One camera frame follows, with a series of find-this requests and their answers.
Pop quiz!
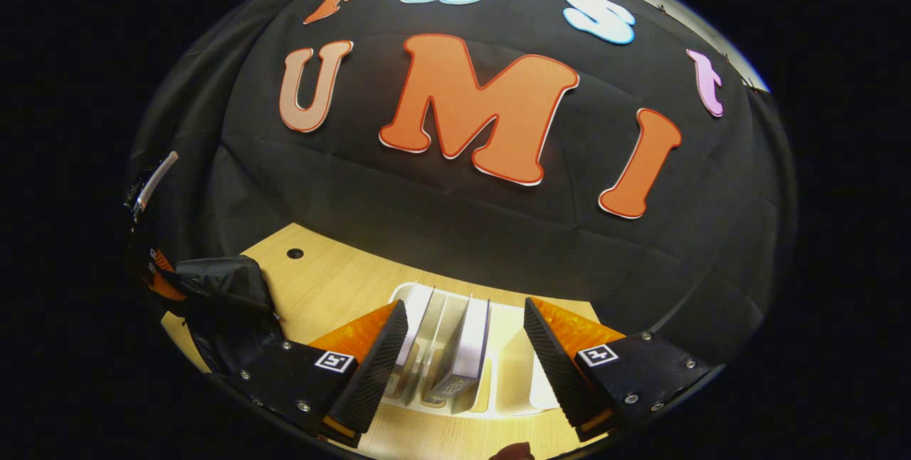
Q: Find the white bookshelf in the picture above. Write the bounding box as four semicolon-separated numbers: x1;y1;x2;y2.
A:
384;282;564;419

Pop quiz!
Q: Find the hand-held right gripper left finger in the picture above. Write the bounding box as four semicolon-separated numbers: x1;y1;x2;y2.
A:
226;299;410;449

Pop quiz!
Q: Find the black schoolbag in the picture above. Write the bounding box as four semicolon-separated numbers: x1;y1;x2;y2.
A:
173;255;287;377

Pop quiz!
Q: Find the blue cover book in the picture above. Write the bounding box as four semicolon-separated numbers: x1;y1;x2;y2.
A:
422;296;493;409

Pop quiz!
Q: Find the black backdrop cloth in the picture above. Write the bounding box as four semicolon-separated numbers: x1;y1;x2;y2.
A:
128;0;798;368

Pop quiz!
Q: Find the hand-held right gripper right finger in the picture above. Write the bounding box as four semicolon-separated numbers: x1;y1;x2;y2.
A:
523;296;715;444

